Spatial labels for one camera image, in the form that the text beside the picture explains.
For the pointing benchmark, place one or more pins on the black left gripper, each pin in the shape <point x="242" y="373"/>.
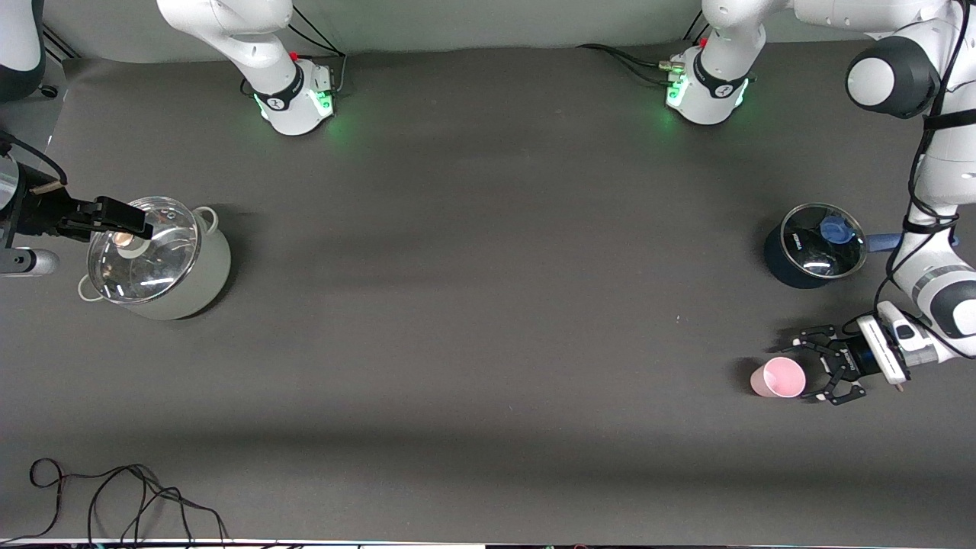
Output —
<point x="849" y="358"/>

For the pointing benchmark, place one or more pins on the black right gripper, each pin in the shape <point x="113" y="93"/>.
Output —
<point x="34" y="211"/>

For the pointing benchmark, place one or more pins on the pink plastic cup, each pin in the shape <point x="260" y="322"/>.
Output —
<point x="778" y="378"/>

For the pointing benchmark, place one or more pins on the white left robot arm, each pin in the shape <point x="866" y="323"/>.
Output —
<point x="717" y="84"/>

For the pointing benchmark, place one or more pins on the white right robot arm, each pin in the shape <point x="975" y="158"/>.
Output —
<point x="252" y="46"/>

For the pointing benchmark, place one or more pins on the glass lid blue knob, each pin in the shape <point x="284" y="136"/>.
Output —
<point x="812" y="248"/>

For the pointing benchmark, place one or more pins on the pale green stockpot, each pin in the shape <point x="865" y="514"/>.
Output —
<point x="206" y="282"/>

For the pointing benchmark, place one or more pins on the black caster wheel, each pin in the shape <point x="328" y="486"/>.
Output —
<point x="49" y="91"/>

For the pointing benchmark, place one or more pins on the dark grey table mat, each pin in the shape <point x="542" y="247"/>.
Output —
<point x="488" y="343"/>

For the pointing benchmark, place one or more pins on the aluminium frame rail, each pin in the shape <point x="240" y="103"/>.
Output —
<point x="61" y="44"/>

